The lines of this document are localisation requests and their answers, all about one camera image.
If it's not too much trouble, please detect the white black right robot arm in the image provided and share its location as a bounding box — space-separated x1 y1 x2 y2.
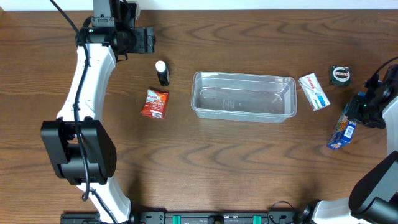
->
302 62 397 224

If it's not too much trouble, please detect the white blue Panadol box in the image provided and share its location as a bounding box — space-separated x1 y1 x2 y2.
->
299 73 330 111

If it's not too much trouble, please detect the green round tin box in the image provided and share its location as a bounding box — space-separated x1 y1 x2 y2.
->
329 65 351 86

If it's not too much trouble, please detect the blue Cool Fever box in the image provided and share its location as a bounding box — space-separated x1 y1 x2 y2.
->
326 103 357 150

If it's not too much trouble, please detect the clear plastic container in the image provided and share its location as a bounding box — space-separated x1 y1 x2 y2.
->
191 72 297 123

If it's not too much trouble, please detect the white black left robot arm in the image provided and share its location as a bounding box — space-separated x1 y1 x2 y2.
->
40 0 155 223

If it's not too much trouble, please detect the black bottle white cap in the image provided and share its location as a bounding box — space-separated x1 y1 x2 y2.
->
155 60 170 86

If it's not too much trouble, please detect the black mounting rail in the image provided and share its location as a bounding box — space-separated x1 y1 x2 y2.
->
60 210 299 224

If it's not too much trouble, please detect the red Panadol box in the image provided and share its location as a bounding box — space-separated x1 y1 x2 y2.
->
141 89 169 119

